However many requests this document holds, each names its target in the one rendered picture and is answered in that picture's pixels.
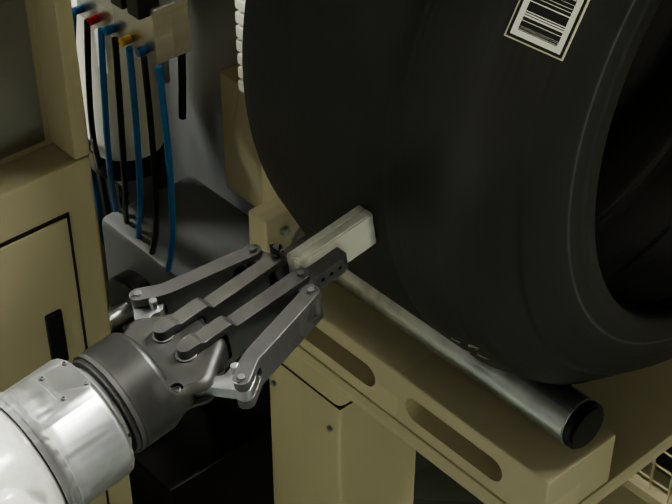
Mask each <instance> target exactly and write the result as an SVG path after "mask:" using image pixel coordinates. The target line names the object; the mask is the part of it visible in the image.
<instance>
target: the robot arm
mask: <svg viewBox="0 0 672 504"><path fill-rule="evenodd" d="M375 243H376V236H375V228H374V222H373V214H372V213H371V212H370V211H368V210H367V209H366V210H365V209H364V208H363V207H362V206H360V205H358V206H356V207H355V208H354V209H352V210H351V211H349V212H348V213H346V214H345V215H343V216H342V217H340V218H339V219H337V220H336V221H334V222H333V223H332V224H330V225H329V226H327V227H326V228H324V229H323V230H321V231H320V232H318V233H315V232H311V233H308V234H306V235H304V236H303V237H301V239H299V240H297V241H296V242H294V243H293V244H291V245H290V246H288V247H287V248H285V249H283V245H282V244H280V243H271V244H269V247H270V252H271V253H269V252H265V251H262V249H261V246H259V245H258V244H250V245H248V246H245V247H243V248H241V249H239V250H236V251H234V252H232V253H230V254H227V255H225V256H223V257H221V258H218V259H216V260H214V261H212V262H209V263H207V264H205V265H203V266H200V267H198V268H196V269H194V270H191V271H189V272H187V273H185V274H182V275H180V276H178V277H175V278H173V279H171V280H169V281H166V282H164V283H162V284H158V285H153V286H147V287H142V288H137V289H134V290H132V291H131V292H130V293H129V298H130V302H131V305H132V309H133V312H134V321H133V322H132V323H130V324H129V325H128V326H127V328H126V330H125V331H124V333H118V332H115V333H111V334H109V335H107V336H106V337H104V338H103V339H101V340H100V341H98V342H97V343H95V344H94V345H92V346H91V347H89V348H88V349H86V350H85V351H83V352H82V353H80V354H79V355H78V356H76V357H75V358H74V359H73V363H72V364H71V363H69V362H68V361H65V360H62V359H58V358H57V359H53V360H50V361H49V362H47V363H46V364H44V365H43V366H41V367H40V368H38V369H37V370H35V371H34V372H32V373H31V374H29V375H28V376H26V377H25V378H23V379H22V380H20V381H19V382H17V383H16V384H14V385H13V386H11V387H10V388H8V389H7V390H5V391H4V392H0V504H88V503H90V502H91V501H93V500H94V499H95V498H97V497H98V496H99V495H101V494H102V493H104V492H105V491H106V490H108V489H109V488H110V487H112V486H113V485H115V484H116V483H117V482H119V481H120V480H121V479H123V478H124V477H126V476H127V475H128V474H130V473H131V471H132V470H133V468H134V462H135V458H134V452H136V453H140V452H142V451H143V450H144V449H146V448H147V447H148V446H150V445H151V444H153V443H154V442H155V441H157V440H158V439H160V438H161V437H162V436H164V435H165V434H167V433H168V432H169V431H171V430H172V429H173V428H175V427H176V426H177V424H178V423H179V421H180V419H181V418H182V416H183V415H184V414H185V413H186V412H187V411H188V410H189V409H191V408H194V407H196V406H200V405H204V404H207V403H209V402H210V401H212V400H213V399H214V398H215V396H216V397H224V398H231V399H237V402H238V405H239V407H240V408H242V409H250V408H252V407H254V406H255V404H256V402H257V399H258V396H259V394H260V391H261V389H262V386H263V384H264V383H265V382H266V381H267V380H268V378H269V377H270V376H271V375H272V374H273V373H274V372H275V371H276V370H277V368H278V367H279V366H280V365H281V364H282V363H283V362H284V361H285V359H286V358H287V357H288V356H289V355H290V354H291V353H292V352H293V351H294V349H295V348H296V347H297V346H298V345H299V344H300V343H301V342H302V341H303V339H304V338H305V337H306V336H307V335H308V334H309V333H310V332H311V331H312V329H313V328H314V327H315V326H316V325H317V324H318V323H319V322H320V320H321V319H322V318H323V316H324V313H323V307H322V301H321V295H320V290H321V289H322V288H324V287H325V286H327V285H328V284H329V283H331V282H332V281H334V279H336V278H338V277H339V276H341V275H342V274H343V273H345V272H346V270H347V269H348V263H349V262H350V261H351V260H353V259H354V258H356V257H357V256H358V255H360V254H361V253H363V252H364V251H366V250H367V249H368V248H370V247H371V246H373V245H374V244H375ZM245 264H247V266H248V267H246V268H245V267H244V265H245ZM248 346H250V347H249V348H248V349H247V350H246V351H245V352H244V354H243V355H242V357H241V358H240V356H241V354H242V352H243V350H244V349H246V348H247V347H248ZM239 358H240V360H239V362H238V363H237V362H235V361H237V360H238V359H239ZM228 366H230V369H229V370H228V371H227V373H225V374H224V372H225V369H226V368H227V367H228Z"/></svg>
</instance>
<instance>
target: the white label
mask: <svg viewBox="0 0 672 504"><path fill-rule="evenodd" d="M589 2H590V0H519V1H518V3H517V6H516V8H515V10H514V13H513V15H512V17H511V19H510V22H509V24H508V26H507V29H506V31H505V33H504V36H506V37H509V38H511V39H513V40H515V41H518V42H520V43H522V44H524V45H526V46H529V47H531V48H533V49H535V50H538V51H540V52H542V53H544V54H547V55H549V56H551V57H553V58H556V59H558V60H560V61H563V60H564V57H565V55H566V53H567V51H568V49H569V46H570V44H571V42H572V40H573V37H574V35H575V33H576V31H577V28H578V26H579V24H580V22H581V20H582V17H583V15H584V13H585V11H586V8H587V6H588V4H589Z"/></svg>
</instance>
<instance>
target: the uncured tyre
mask: <svg viewBox="0 0 672 504"><path fill-rule="evenodd" d="M518 1H519V0H246V2H245V11H244V22H243V41H242V67H243V85H244V95H245V103H246V109H247V115H248V120H249V125H250V130H251V134H252V137H253V141H254V144H255V148H256V151H257V154H258V157H259V159H260V162H261V164H262V167H263V169H264V171H265V174H266V176H267V178H268V180H269V182H270V184H271V185H272V187H273V189H274V191H275V192H276V194H277V195H278V197H279V198H280V200H281V201H282V203H283V204H284V205H285V207H286V208H287V210H288V211H289V212H290V214H292V215H293V216H294V217H296V218H297V219H299V220H300V221H302V222H303V223H305V224H306V225H308V226H309V227H311V228H312V229H313V230H315V231H316V232H320V231H321V230H323V229H324V228H326V227H327V226H329V225H330V224H332V223H333V222H334V221H336V220H337V219H339V218H340V217H342V216H343V215H345V214H346V213H348V212H349V211H351V210H352V209H354V208H355V207H356V206H358V205H360V206H362V207H363V208H364V209H365V210H366V209H367V210H368V211H370V212H371V213H372V214H373V222H374V228H375V236H376V243H375V244H374V245H373V246H371V247H370V248H368V249H367V250H366V251H364V252H363V253H361V254H360V255H358V256H357V257H356V258H354V259H353V260H351V261H350V262H349V263H348V270H349V271H351V272H352V273H353V274H355V275H356V276H358V277H359V278H361V279H362V280H364V281H365V282H366V283H368V284H369V285H371V286H372V287H374V288H375V289H377V290H378V291H379V292H381V293H382V294H384V295H385V296H387V297H388V298H390V299H391V300H392V301H394V302H395V303H397V304H398V305H400V306H401V307H403V308H404V309H405V310H407V311H408V312H410V313H411V314H413V315H414V316H416V317H417V318H418V319H420V320H421V321H423V322H424V323H426V324H427V325H428V326H430V327H431V328H433V329H434V330H436V331H437V332H439V333H440V334H441V335H443V336H444V337H446V338H447V339H449V340H450V341H452V340H451V339H450V338H449V337H448V335H447V334H446V333H448V334H449V335H451V336H453V337H456V338H459V339H462V340H465V341H468V342H471V343H475V344H478V345H479V346H480V347H481V349H482V350H483V351H484V352H485V353H486V354H487V355H488V356H489V357H490V358H491V359H492V360H493V361H494V362H495V363H493V362H490V361H486V360H483V359H480V358H477V357H475V358H476V359H478V360H479V361H481V362H483V363H484V364H486V365H488V366H491V367H493V368H496V369H499V370H502V371H505V372H508V373H511V374H515V375H518V376H521V377H524V378H527V379H531V380H534V381H538V382H542V383H547V384H557V385H567V384H578V383H585V382H590V381H594V380H598V379H602V378H606V377H610V376H614V375H618V374H622V373H626V372H630V371H635V370H639V369H643V368H646V367H650V366H653V365H656V364H659V363H661V362H664V361H666V360H668V359H671V358H672V0H590V2H589V4H588V6H587V8H586V11H585V13H584V15H583V17H582V20H581V22H580V24H579V26H578V28H577V31H576V33H575V35H574V37H573V40H572V42H571V44H570V46H569V49H568V51H567V53H566V55H565V57H564V60H563V61H560V60H558V59H556V58H553V57H551V56H549V55H547V54H544V53H542V52H540V51H538V50H535V49H533V48H531V47H529V46H526V45H524V44H522V43H520V42H518V41H515V40H513V39H511V38H509V37H506V36H504V33H505V31H506V29H507V26H508V24H509V22H510V19H511V17H512V15H513V13H514V10H515V8H516V6H517V3H518ZM293 216H292V217H293ZM444 331H445V332H446V333H445V332H444ZM452 342H453V341H452ZM453 343H454V342H453ZM454 344H455V343H454ZM496 363H497V364H496Z"/></svg>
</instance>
